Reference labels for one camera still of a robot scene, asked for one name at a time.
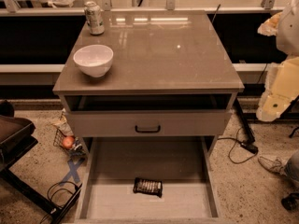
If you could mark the white ceramic bowl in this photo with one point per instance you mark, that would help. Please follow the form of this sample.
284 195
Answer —
94 60

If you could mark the grey drawer cabinet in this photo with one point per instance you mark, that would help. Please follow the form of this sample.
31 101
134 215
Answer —
163 61

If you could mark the black drawer handle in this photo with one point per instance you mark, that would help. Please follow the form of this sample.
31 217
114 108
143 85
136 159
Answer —
147 130

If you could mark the black wire basket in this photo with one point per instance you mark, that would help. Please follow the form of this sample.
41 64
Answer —
76 150

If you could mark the green white soda can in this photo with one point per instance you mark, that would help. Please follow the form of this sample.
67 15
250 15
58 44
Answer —
94 18

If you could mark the red apple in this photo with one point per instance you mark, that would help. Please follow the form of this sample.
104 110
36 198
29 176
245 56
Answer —
68 142

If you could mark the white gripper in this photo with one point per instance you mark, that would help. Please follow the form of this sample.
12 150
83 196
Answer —
289 32

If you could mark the white sneaker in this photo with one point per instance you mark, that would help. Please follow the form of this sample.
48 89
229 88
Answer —
272 164

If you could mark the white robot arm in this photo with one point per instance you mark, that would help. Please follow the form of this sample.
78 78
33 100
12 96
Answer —
287 37

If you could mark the black chair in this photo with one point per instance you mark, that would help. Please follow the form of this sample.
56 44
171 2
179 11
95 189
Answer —
13 131

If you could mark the open grey middle drawer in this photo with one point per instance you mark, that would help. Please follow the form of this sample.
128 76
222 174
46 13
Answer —
181 164

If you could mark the dark rxbar chocolate bar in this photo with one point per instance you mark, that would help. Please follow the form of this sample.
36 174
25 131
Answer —
149 187

